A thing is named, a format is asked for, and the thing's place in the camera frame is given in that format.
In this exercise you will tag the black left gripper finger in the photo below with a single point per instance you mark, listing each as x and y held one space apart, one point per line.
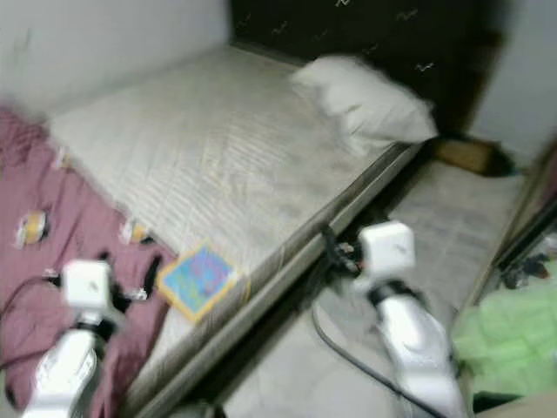
98 257
149 274

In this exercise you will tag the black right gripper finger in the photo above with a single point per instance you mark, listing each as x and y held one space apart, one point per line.
330 241
379 217

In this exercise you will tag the colourful children's book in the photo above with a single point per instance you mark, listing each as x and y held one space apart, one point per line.
198 280

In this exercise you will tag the white pillow with green print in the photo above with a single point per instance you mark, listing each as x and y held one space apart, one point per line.
365 104

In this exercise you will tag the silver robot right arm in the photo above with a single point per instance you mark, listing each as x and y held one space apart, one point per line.
418 340

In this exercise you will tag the maroon printed blanket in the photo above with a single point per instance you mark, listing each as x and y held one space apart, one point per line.
70 200

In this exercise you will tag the metal wardrobe floor track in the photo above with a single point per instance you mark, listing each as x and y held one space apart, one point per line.
518 226

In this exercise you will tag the white quilted mattress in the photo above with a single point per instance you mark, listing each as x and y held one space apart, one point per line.
209 148

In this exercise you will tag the light green fabric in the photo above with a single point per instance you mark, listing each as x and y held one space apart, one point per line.
505 340

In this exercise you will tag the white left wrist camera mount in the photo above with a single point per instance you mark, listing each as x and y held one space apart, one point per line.
85 283

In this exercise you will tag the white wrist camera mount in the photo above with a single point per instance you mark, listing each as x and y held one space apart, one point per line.
387 248
85 283

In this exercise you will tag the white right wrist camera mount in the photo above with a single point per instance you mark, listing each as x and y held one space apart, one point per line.
387 248

